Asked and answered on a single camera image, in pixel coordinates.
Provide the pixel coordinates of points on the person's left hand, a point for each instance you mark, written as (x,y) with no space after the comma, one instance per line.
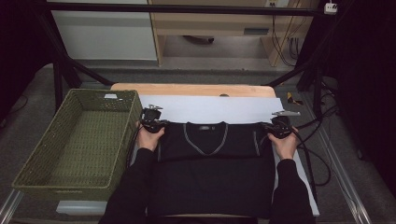
(149,141)

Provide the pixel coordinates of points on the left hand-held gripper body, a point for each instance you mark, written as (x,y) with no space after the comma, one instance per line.
(151,119)

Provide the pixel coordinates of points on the aluminium rail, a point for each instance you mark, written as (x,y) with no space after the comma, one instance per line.
(9,208)
(361,214)

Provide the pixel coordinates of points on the person's right hand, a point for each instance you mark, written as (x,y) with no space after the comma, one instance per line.
(286,147)

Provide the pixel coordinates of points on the white foam board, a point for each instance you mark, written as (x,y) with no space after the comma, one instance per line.
(211,109)

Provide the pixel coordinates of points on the white cabinet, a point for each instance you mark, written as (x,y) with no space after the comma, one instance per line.
(102,37)

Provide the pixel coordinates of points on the green woven basket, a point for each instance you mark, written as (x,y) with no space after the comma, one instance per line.
(37,174)

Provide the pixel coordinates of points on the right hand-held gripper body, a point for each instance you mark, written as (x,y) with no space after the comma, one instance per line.
(281,127)

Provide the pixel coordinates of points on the black curtain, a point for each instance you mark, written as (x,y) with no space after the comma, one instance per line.
(370,77)
(18,46)

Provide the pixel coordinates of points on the light wooden desk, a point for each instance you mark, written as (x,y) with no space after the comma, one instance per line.
(202,23)

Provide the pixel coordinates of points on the dark knit vest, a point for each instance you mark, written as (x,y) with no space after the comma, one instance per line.
(211,180)

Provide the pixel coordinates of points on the white power adapter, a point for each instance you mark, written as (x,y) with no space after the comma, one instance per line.
(330,8)

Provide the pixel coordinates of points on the black metal frame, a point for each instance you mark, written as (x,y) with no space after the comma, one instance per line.
(186,8)

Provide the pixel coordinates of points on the yellow and black tape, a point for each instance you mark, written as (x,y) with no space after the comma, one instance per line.
(291,98)

